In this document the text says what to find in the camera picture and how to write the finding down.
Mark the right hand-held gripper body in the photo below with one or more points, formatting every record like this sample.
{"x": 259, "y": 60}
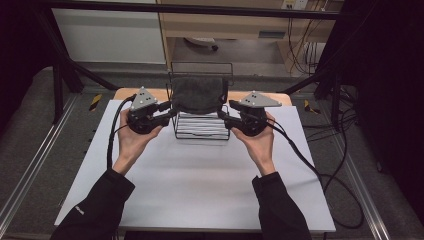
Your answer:
{"x": 253, "y": 116}

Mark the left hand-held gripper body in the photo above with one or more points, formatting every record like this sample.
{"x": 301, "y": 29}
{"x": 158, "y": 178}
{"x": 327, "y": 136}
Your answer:
{"x": 143, "y": 120}

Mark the person's left hand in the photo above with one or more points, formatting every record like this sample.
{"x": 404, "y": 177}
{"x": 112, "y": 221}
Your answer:
{"x": 131, "y": 146}

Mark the person's right hand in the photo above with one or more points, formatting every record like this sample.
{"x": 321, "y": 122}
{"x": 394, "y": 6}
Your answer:
{"x": 261, "y": 150}

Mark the wooden table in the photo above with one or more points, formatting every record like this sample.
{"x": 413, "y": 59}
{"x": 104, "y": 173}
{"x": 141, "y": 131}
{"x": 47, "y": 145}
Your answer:
{"x": 121, "y": 94}

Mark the white foam mat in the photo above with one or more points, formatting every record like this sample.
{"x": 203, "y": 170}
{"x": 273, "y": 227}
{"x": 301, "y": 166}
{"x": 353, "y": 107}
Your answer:
{"x": 200, "y": 186}

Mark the white chair base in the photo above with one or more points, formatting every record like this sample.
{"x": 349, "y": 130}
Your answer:
{"x": 200, "y": 41}

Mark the light wooden desk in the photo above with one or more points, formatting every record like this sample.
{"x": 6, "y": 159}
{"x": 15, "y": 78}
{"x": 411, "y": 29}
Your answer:
{"x": 220, "y": 28}

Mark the black metal stand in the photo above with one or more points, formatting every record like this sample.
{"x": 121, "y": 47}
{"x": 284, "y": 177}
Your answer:
{"x": 335, "y": 90}
{"x": 58, "y": 86}

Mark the white cabinet panel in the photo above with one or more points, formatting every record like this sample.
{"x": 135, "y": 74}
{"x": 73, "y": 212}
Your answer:
{"x": 106, "y": 36}

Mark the white power strip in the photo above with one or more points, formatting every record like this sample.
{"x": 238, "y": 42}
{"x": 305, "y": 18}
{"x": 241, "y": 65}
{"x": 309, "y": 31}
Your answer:
{"x": 295, "y": 4}

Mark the dark curtain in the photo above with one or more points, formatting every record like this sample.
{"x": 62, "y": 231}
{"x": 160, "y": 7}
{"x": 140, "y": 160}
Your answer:
{"x": 390, "y": 83}
{"x": 20, "y": 50}

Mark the black horizontal frame bar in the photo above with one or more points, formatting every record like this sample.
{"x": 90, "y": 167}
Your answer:
{"x": 200, "y": 9}

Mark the aluminium rail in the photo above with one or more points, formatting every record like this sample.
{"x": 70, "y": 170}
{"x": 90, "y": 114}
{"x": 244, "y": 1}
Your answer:
{"x": 36, "y": 160}
{"x": 363, "y": 193}

